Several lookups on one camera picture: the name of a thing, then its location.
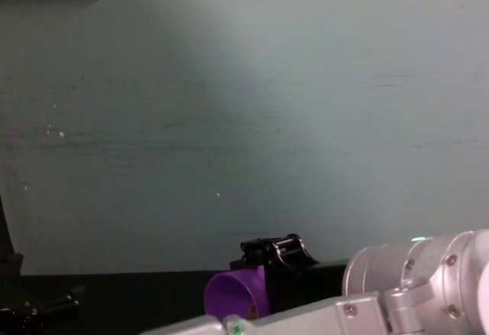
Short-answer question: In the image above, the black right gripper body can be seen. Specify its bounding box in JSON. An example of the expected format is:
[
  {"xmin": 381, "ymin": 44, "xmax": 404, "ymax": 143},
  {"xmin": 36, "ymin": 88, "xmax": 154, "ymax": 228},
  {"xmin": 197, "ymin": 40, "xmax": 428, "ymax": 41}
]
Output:
[{"xmin": 266, "ymin": 258, "xmax": 351, "ymax": 315}]

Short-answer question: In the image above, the black table cloth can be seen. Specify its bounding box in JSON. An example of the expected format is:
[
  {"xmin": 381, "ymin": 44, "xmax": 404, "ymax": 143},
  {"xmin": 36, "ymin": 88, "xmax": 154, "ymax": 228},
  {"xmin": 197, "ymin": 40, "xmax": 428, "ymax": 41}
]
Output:
[{"xmin": 0, "ymin": 259, "xmax": 351, "ymax": 335}]

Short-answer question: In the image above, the purple plastic cup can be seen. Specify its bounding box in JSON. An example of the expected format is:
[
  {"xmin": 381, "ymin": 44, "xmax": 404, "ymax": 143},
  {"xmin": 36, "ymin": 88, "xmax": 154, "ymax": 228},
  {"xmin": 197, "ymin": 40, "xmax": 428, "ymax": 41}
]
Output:
[{"xmin": 203, "ymin": 265, "xmax": 271, "ymax": 321}]

